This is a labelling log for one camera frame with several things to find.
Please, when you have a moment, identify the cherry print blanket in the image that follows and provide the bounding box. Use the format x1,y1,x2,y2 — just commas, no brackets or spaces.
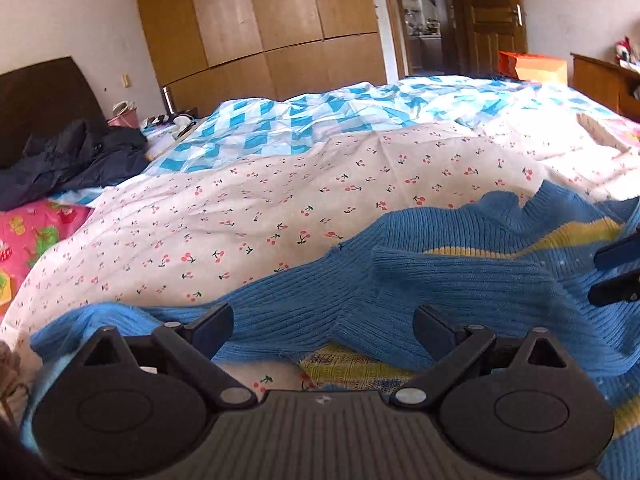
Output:
0,122,640,361

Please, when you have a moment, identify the brown wooden door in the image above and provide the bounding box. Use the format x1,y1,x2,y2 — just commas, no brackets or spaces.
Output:
462,0,528,78

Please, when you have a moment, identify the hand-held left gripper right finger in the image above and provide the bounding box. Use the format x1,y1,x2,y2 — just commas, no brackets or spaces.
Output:
390,305,569,408

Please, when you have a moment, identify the yellow checked cloth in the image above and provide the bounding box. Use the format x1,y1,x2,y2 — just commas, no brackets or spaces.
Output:
297,342,421,393

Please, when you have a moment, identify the blue checked quilt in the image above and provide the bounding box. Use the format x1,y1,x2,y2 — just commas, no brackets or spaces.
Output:
50,75,640,206

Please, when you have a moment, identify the dark jacket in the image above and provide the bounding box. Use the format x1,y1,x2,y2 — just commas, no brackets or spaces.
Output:
0,119,151,211

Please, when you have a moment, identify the dark brown headboard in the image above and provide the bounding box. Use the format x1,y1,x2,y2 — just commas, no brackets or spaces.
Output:
0,56,108,171

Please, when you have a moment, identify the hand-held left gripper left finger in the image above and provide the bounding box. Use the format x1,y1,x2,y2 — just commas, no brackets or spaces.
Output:
80,303,258,409

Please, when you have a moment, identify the brown tasselled cloth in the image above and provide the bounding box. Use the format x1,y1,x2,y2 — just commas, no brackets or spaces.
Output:
0,340,31,426

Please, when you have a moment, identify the teal fuzzy garment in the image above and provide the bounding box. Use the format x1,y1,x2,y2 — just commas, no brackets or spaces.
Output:
20,355,76,456

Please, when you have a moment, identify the wooden dresser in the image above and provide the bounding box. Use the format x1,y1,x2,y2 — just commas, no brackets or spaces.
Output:
570,52,640,123

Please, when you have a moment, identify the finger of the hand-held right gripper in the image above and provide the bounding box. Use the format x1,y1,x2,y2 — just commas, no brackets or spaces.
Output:
594,234,640,272
588,269,640,307

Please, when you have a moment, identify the red and white toy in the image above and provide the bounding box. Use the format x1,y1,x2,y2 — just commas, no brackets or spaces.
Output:
614,37,640,68

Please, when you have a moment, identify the pink printed bed sheet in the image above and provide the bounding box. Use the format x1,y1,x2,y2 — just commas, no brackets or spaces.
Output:
0,199,96,321

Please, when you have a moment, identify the wooden wardrobe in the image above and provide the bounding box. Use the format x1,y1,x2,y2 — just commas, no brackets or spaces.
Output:
129,0,396,111

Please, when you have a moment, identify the orange bag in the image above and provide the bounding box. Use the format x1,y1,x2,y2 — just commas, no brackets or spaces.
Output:
497,51,568,86

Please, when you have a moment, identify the blue knit sweater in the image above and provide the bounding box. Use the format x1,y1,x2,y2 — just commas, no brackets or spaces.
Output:
30,180,640,480

